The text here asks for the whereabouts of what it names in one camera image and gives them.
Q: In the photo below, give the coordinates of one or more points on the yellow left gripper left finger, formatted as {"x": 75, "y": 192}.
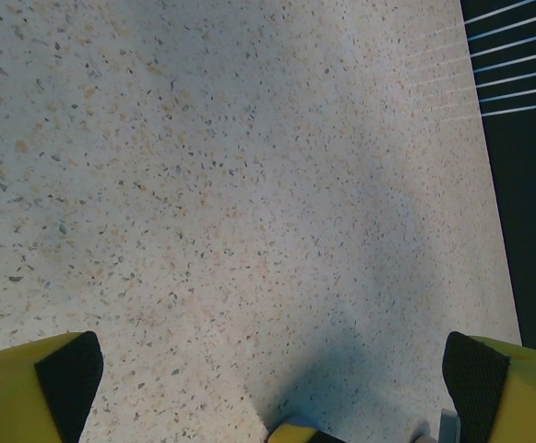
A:
{"x": 14, "y": 397}

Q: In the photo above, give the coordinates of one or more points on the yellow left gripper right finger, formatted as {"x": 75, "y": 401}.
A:
{"x": 516, "y": 397}

